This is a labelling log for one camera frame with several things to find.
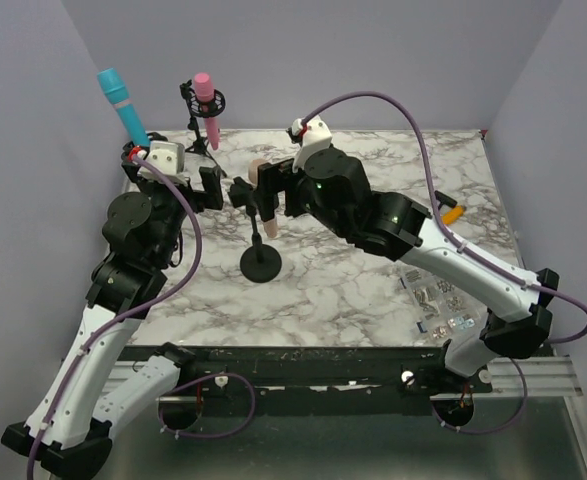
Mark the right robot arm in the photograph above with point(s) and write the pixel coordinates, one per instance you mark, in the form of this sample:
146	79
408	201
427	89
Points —
333	188

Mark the black clip mic stand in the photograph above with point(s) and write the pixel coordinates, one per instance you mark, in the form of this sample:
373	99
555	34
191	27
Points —
259	263

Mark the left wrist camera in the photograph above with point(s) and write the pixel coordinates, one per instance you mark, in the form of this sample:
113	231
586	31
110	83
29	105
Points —
165	156

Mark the beige microphone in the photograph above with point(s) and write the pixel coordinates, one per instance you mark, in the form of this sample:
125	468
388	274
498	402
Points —
270	226

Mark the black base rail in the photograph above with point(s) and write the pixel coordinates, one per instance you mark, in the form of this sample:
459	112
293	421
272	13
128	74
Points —
342	381

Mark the black shock-mount mic stand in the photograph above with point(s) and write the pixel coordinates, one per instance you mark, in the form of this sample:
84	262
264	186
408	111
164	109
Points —
130	149

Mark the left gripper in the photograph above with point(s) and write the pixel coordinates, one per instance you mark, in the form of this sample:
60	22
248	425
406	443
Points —
211	197

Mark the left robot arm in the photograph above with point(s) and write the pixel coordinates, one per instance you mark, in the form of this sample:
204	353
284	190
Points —
155	247

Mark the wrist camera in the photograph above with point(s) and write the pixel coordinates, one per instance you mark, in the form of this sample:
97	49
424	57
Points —
165	156
311	138

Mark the clear plastic parts box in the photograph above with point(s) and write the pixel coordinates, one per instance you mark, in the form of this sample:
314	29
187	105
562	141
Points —
443	310

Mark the blue microphone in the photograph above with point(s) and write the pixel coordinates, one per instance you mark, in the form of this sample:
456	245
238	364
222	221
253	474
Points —
116	92

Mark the pink microphone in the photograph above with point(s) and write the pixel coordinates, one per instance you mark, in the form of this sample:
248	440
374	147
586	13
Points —
205	95

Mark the orange handled tool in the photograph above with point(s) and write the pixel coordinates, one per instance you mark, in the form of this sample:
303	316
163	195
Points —
450	210

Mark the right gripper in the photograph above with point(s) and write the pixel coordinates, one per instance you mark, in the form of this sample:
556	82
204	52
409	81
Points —
273	179

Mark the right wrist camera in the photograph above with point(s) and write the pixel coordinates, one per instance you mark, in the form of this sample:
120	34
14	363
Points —
311	138

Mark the black tripod mic stand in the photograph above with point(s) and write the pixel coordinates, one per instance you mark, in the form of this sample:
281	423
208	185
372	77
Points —
200	145

